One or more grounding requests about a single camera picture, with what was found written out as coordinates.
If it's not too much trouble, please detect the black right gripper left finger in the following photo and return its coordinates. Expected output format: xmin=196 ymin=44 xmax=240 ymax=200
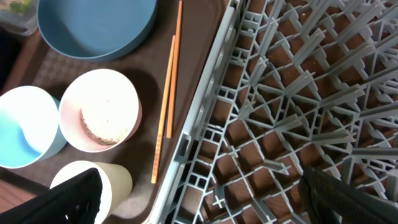
xmin=1 ymin=168 xmax=103 ymax=224

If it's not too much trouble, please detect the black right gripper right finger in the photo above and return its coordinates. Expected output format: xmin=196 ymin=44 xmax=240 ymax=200
xmin=298 ymin=167 xmax=397 ymax=224

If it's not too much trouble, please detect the cream white cup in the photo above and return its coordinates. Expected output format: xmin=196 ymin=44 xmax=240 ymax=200
xmin=50 ymin=161 xmax=132 ymax=224

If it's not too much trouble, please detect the rice pile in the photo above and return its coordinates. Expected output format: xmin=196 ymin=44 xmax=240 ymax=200
xmin=80 ymin=100 xmax=129 ymax=146

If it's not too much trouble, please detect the grey dishwasher rack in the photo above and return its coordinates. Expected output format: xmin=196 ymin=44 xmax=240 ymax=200
xmin=148 ymin=1 xmax=397 ymax=223

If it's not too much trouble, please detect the clear plastic waste bin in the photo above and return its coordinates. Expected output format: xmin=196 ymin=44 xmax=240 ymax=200
xmin=1 ymin=0 xmax=38 ymax=36

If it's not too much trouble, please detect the light blue bowl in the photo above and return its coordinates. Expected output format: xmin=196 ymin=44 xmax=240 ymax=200
xmin=1 ymin=86 xmax=67 ymax=169

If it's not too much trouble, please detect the wooden chopstick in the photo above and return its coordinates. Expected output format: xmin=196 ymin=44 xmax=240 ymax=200
xmin=166 ymin=0 xmax=183 ymax=139
xmin=151 ymin=35 xmax=175 ymax=184

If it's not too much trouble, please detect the brown serving tray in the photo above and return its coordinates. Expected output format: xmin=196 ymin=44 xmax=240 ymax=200
xmin=1 ymin=1 xmax=227 ymax=223

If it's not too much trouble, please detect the dark blue plate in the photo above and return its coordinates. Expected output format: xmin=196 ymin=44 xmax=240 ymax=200
xmin=37 ymin=0 xmax=157 ymax=61

